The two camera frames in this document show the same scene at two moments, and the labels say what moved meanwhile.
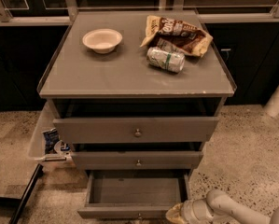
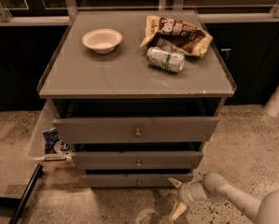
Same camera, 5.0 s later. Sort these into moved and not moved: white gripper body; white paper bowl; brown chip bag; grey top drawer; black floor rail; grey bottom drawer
Moved: grey bottom drawer; white gripper body
Not moved: grey top drawer; brown chip bag; black floor rail; white paper bowl
